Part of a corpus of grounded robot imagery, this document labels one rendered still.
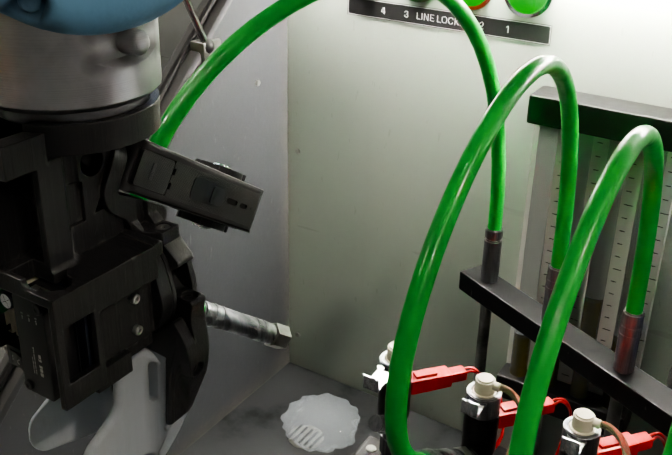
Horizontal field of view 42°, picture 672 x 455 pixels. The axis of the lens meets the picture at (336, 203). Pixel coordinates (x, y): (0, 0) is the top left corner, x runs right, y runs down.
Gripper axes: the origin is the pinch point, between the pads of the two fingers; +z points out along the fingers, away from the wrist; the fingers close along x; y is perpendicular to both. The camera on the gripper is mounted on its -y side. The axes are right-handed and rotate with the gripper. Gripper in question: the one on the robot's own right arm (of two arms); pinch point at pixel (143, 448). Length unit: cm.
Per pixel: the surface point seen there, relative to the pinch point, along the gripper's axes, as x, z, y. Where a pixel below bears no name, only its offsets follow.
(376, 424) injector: 0.0, 15.8, -25.8
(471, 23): -1.9, -14.5, -43.0
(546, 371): 16.4, -2.4, -15.3
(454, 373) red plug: 3.6, 13.6, -33.1
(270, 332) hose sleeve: -9.5, 9.2, -23.9
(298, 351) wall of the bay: -30, 38, -57
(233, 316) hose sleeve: -10.9, 6.5, -20.9
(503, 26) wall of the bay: -4, -11, -57
